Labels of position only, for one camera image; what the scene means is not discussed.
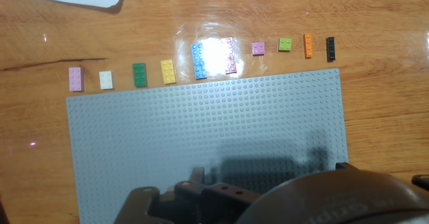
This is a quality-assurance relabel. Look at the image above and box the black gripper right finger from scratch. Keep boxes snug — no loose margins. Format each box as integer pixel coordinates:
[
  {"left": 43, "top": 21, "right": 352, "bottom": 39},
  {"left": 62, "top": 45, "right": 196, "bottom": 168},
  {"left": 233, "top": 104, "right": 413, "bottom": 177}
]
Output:
[{"left": 334, "top": 162, "right": 361, "bottom": 173}]

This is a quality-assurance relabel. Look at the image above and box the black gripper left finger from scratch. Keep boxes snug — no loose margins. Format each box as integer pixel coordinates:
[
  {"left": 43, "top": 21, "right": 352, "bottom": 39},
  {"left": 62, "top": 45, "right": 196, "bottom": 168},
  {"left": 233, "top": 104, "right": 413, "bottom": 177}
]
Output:
[{"left": 113, "top": 166, "right": 263, "bottom": 224}]

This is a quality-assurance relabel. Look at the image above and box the gray Lego baseplate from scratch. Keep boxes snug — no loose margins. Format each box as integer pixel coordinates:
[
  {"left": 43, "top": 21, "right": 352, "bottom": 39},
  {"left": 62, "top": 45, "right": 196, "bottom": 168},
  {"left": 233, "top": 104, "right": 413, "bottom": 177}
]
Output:
[{"left": 65, "top": 68, "right": 349, "bottom": 224}]

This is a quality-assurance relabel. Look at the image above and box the narrow orange Lego plate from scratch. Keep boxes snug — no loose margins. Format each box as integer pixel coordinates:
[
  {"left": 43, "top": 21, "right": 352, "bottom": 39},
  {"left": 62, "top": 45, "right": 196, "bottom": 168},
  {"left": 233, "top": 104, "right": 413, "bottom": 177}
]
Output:
[{"left": 303, "top": 33, "right": 314, "bottom": 59}]

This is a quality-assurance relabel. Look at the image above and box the yellow Lego brick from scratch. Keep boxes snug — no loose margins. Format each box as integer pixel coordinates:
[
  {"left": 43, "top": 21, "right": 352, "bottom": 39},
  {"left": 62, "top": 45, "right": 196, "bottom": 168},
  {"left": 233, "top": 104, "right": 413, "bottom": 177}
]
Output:
[{"left": 160, "top": 59, "right": 177, "bottom": 85}]

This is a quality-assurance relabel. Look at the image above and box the small lime Lego plate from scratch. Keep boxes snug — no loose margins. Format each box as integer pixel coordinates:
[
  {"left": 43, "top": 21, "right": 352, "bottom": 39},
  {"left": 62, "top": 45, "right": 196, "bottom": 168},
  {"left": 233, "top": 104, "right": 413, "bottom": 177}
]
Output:
[{"left": 278, "top": 38, "right": 293, "bottom": 52}]

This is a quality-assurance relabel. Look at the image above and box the long blue Lego brick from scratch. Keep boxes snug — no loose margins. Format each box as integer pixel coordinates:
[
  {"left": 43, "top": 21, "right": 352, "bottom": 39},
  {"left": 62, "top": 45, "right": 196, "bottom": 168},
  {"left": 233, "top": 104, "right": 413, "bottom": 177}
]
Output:
[{"left": 190, "top": 42, "right": 208, "bottom": 80}]

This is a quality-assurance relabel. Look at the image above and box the dark green Lego brick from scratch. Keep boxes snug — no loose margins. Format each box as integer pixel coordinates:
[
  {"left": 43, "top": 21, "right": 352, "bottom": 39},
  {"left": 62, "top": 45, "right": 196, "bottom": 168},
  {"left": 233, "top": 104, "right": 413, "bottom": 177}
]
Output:
[{"left": 132, "top": 62, "right": 148, "bottom": 88}]

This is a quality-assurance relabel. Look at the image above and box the long red Lego brick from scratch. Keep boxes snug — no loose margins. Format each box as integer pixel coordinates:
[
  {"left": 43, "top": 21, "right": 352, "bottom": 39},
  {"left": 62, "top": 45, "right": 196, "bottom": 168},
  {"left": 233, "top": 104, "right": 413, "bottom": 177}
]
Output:
[{"left": 221, "top": 37, "right": 238, "bottom": 75}]

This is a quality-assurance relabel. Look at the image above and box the small purple Lego plate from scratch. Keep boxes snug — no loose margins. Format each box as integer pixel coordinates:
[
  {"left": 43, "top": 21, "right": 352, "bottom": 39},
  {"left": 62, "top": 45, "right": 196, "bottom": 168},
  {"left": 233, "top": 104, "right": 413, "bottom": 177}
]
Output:
[{"left": 251, "top": 42, "right": 266, "bottom": 56}]

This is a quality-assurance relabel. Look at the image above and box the white Lego brick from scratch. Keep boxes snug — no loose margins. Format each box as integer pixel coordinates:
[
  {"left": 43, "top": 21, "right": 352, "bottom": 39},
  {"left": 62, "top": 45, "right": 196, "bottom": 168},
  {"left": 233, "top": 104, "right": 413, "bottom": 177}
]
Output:
[{"left": 99, "top": 70, "right": 115, "bottom": 91}]

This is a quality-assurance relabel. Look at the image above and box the light pink Lego brick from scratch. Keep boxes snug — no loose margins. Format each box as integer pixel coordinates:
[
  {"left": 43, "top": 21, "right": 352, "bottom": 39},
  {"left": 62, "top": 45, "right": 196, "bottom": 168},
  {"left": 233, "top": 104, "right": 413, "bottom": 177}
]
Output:
[{"left": 68, "top": 66, "right": 84, "bottom": 93}]

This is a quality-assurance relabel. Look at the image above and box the glossy wooden board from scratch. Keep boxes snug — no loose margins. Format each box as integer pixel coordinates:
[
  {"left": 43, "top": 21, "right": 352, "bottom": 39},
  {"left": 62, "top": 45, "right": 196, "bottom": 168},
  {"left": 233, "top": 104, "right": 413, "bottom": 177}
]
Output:
[{"left": 0, "top": 0, "right": 429, "bottom": 224}]

